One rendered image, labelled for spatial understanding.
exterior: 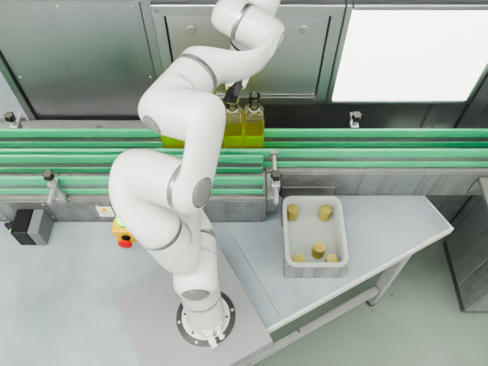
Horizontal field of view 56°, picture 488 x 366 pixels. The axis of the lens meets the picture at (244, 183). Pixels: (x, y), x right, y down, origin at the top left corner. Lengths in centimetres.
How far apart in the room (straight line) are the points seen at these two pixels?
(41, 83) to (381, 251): 112
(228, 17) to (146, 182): 35
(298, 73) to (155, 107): 66
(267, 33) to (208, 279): 50
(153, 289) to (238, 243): 28
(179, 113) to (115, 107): 81
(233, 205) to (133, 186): 60
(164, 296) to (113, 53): 68
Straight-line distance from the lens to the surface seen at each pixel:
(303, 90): 136
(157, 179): 73
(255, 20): 89
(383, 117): 155
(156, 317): 127
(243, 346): 122
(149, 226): 79
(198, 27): 121
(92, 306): 137
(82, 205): 140
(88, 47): 136
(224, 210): 134
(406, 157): 140
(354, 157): 135
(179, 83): 76
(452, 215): 219
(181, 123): 70
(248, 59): 83
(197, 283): 95
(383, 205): 151
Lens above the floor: 199
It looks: 57 degrees down
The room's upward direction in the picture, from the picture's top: straight up
